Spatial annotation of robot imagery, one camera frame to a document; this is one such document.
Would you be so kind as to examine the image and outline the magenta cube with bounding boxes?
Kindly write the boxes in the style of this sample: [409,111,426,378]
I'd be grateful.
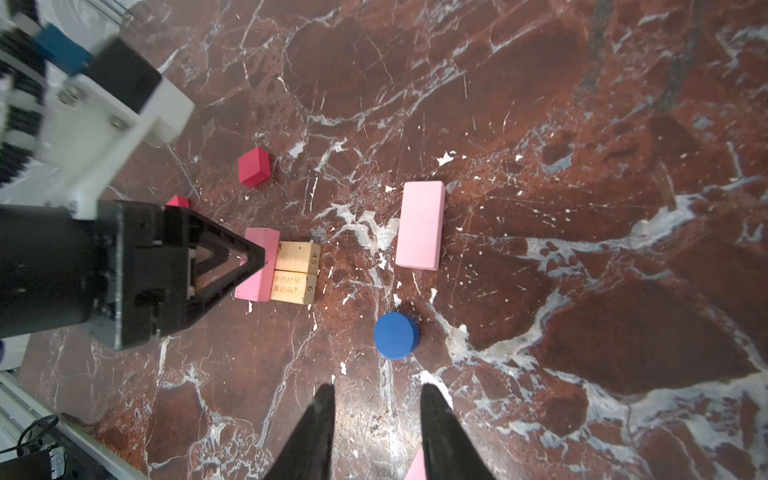
[238,147,271,188]
[166,195,191,208]

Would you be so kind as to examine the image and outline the natural wood block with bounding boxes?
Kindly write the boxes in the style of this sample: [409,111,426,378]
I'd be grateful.
[270,270,317,305]
[275,241,321,275]

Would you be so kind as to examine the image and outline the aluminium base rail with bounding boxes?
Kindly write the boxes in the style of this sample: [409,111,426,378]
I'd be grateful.
[1,371,146,479]

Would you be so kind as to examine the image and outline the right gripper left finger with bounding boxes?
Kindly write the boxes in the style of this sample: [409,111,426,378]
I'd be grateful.
[264,384,335,480]

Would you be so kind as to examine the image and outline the blue round disc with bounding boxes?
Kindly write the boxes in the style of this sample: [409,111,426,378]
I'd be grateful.
[374,312,420,360]

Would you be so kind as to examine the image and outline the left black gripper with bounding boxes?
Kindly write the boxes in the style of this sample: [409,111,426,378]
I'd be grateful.
[1,202,265,350]

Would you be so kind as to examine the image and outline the light pink long block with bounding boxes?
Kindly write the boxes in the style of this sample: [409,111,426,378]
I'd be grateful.
[395,181,445,271]

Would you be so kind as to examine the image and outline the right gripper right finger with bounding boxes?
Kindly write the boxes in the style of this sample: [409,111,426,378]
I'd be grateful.
[420,384,495,480]

